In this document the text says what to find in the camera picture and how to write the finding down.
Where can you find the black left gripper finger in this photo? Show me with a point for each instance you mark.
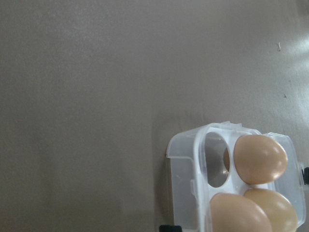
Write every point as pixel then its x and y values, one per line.
pixel 170 228

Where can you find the brown egg near lid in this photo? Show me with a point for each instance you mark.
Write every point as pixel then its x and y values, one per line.
pixel 280 212

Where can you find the clear plastic egg box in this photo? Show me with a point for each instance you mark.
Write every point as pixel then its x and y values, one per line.
pixel 202 165

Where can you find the brown egg far row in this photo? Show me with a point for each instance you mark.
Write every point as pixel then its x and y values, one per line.
pixel 259 159

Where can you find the brown egg carried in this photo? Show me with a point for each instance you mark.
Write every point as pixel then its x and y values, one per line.
pixel 235 213

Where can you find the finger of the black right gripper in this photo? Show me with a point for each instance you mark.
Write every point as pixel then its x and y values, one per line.
pixel 306 176

